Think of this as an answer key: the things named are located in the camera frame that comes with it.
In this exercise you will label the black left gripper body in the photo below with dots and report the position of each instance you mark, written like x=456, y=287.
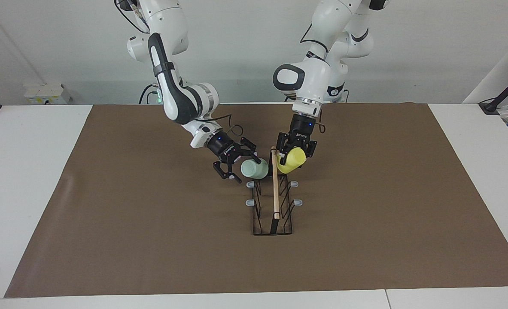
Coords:
x=303, y=128

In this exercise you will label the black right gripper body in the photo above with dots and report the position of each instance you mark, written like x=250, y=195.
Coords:
x=226, y=150

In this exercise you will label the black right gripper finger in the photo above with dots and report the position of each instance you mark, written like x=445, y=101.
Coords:
x=224, y=172
x=250, y=148

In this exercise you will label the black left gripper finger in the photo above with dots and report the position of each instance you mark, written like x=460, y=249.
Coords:
x=311, y=149
x=282, y=143

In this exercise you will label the yellow plastic cup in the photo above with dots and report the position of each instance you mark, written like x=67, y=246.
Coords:
x=292, y=161

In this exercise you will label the pale green plastic cup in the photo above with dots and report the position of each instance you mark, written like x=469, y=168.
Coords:
x=254, y=169

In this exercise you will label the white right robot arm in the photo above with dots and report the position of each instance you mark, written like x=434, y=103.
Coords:
x=176, y=94

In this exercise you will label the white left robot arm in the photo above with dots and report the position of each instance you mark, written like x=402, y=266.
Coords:
x=314, y=81

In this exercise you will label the brown paper table mat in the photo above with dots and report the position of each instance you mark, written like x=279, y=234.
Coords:
x=150, y=236

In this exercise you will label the black clamp stand with pole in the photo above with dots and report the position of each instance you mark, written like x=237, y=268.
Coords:
x=490, y=107

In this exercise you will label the white cardboard box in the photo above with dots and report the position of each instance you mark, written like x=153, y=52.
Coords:
x=47, y=92

